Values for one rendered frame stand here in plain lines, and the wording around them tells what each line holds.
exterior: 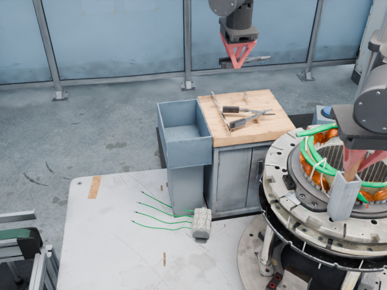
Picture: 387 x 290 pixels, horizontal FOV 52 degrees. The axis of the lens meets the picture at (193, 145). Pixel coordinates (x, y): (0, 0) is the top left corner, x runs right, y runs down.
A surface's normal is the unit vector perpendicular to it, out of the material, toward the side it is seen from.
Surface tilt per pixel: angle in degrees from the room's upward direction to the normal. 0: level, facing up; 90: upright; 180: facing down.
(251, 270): 0
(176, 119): 90
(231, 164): 90
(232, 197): 90
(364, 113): 93
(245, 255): 0
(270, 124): 0
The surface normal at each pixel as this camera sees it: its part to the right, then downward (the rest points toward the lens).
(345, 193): 0.18, 0.61
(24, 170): 0.00, -0.78
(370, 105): -0.50, 0.58
